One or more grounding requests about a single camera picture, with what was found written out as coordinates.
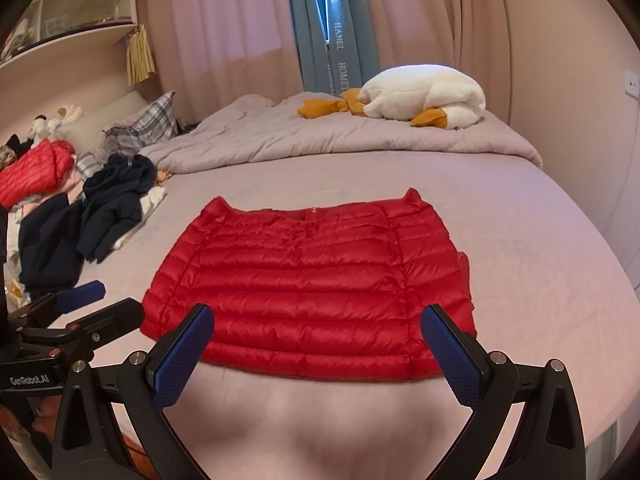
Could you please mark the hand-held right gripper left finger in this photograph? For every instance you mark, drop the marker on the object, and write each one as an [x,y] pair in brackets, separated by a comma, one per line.
[182,355]

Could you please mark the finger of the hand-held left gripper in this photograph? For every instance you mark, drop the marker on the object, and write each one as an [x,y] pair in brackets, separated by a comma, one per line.
[112,316]
[80,294]

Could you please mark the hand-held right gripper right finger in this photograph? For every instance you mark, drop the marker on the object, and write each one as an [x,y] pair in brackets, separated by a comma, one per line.
[450,355]

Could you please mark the red puffer jacket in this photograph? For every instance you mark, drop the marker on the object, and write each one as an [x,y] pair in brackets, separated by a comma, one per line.
[310,285]

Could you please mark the navy garment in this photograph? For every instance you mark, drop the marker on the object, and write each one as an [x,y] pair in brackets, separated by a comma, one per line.
[50,245]

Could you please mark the white cloth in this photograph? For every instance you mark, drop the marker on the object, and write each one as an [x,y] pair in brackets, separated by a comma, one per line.
[152,200]

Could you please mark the bed with pink sheet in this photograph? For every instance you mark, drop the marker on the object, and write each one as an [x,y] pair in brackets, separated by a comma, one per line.
[525,260]

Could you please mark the plaid cloth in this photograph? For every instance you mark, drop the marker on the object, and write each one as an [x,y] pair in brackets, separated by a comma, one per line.
[89,165]

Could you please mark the folded red quilted jacket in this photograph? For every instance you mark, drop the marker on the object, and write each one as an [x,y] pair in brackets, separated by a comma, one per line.
[32,172]

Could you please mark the orange patterned cloth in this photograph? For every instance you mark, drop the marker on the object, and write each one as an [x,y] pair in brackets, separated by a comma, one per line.
[163,177]

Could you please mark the beige pillow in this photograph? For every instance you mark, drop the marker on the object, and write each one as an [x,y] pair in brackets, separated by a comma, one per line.
[92,125]

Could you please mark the white plush dog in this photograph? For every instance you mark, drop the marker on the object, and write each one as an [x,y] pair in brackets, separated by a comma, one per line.
[42,127]

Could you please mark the cream plush toy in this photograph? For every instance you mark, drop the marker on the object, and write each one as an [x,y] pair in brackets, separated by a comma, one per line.
[69,112]

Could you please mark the plaid pillow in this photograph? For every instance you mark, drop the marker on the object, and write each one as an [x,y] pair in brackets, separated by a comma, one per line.
[147,122]

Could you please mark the yellow hanging tassel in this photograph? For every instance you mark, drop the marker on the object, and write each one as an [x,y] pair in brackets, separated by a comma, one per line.
[140,55]

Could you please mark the grey quilt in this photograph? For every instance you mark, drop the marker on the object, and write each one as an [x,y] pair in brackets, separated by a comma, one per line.
[325,137]

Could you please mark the white goose plush toy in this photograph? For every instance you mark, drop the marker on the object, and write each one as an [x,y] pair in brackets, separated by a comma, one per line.
[425,92]

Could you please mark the blue curtain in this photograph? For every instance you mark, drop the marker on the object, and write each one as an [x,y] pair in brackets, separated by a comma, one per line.
[312,35]

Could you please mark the white wall shelf unit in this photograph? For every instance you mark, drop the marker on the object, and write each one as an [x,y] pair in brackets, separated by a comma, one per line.
[70,5]

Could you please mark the white wall socket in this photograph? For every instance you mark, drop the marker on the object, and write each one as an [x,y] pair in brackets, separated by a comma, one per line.
[632,83]

